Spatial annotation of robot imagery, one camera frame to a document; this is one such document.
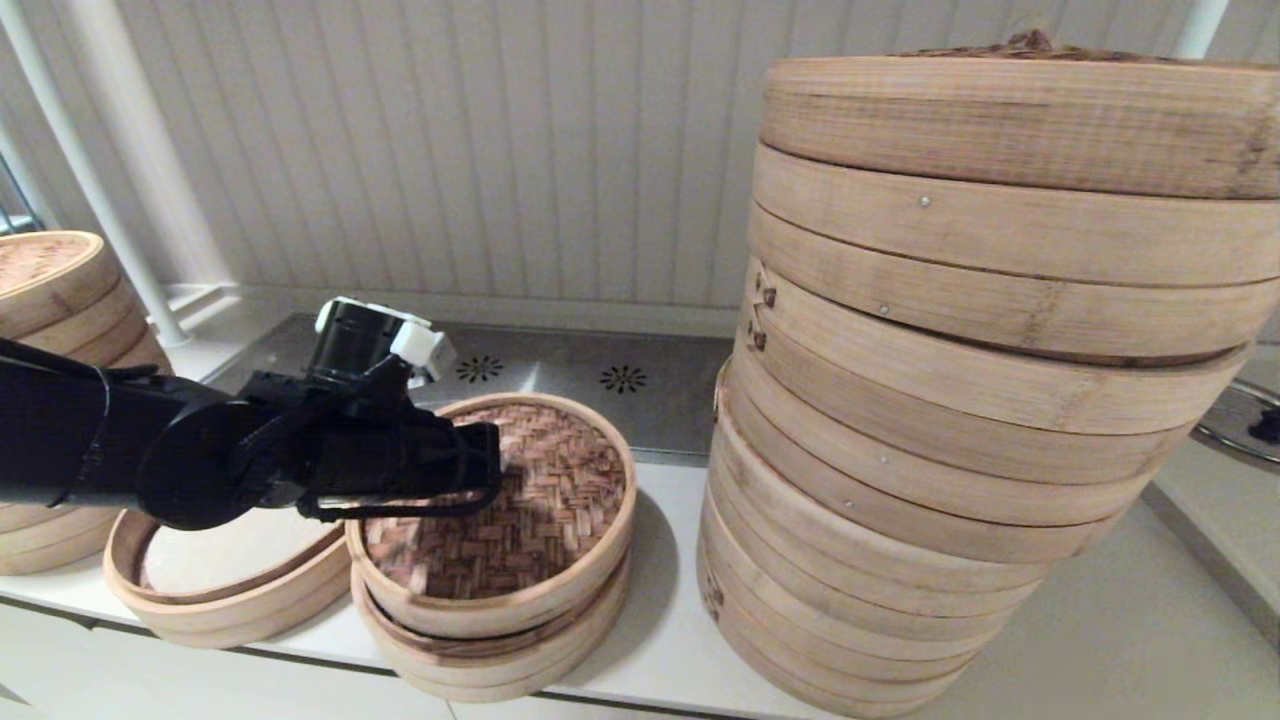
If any small woven bamboo steamer lid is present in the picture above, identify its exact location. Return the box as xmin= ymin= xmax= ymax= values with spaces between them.
xmin=345 ymin=392 xmax=638 ymax=641

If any beige steamer liner cloth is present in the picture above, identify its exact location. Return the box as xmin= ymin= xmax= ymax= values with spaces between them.
xmin=140 ymin=508 xmax=346 ymax=593

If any small bamboo steamer basket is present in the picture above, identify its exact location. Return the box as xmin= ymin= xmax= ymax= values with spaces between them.
xmin=350 ymin=545 xmax=633 ymax=703
xmin=103 ymin=505 xmax=353 ymax=649

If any large woven bamboo steamer lid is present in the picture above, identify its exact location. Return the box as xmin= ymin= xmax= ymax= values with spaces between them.
xmin=0 ymin=230 xmax=123 ymax=341
xmin=760 ymin=30 xmax=1280 ymax=201

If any perforated stainless steel panel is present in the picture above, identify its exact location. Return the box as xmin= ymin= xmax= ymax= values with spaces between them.
xmin=205 ymin=315 xmax=736 ymax=468

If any beige cabinet door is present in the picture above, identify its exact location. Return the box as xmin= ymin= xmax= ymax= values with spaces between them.
xmin=0 ymin=600 xmax=101 ymax=720

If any thick white column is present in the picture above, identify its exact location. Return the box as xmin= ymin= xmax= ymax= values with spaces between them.
xmin=55 ymin=0 xmax=236 ymax=291

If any thin white pole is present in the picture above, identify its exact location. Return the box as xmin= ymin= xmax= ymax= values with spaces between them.
xmin=0 ymin=0 xmax=191 ymax=348
xmin=1172 ymin=0 xmax=1231 ymax=63

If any round steel basin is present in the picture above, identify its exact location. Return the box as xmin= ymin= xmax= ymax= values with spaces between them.
xmin=1188 ymin=378 xmax=1280 ymax=473

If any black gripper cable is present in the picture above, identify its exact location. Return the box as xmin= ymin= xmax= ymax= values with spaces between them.
xmin=298 ymin=488 xmax=501 ymax=523

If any black white wrist camera unit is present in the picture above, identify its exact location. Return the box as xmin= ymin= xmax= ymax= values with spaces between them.
xmin=313 ymin=296 xmax=458 ymax=389

